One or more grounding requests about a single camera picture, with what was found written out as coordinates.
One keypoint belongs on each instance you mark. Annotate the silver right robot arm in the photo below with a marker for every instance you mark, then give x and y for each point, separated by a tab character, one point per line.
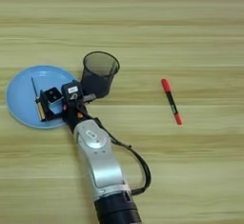
101	164

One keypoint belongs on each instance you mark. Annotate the blue round plate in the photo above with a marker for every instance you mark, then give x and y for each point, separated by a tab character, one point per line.
19	100

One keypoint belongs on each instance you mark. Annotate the red and black marker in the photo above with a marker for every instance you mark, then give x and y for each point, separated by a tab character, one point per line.
171	102

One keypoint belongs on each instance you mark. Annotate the black mesh pen cup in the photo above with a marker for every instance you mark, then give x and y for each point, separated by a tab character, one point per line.
98	85

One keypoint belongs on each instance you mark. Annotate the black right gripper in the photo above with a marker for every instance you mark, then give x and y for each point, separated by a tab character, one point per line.
76	112

